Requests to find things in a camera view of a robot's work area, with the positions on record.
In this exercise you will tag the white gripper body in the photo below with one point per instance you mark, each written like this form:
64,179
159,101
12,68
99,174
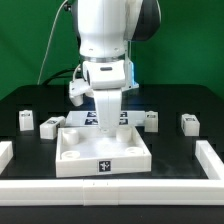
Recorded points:
106,80

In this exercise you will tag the white square table top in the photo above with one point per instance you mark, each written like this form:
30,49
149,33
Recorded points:
86,151

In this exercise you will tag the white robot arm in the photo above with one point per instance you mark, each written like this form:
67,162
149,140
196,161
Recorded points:
104,28

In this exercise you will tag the white left fence piece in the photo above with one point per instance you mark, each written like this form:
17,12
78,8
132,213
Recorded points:
6,154

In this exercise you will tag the white fence piece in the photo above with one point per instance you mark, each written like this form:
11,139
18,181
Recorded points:
6,154
209,160

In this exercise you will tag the white right fence piece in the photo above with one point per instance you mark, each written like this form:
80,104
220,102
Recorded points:
209,160

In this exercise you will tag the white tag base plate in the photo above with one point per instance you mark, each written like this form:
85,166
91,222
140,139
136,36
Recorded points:
89,118

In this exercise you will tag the white front fence wall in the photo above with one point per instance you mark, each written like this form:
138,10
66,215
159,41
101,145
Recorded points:
111,192

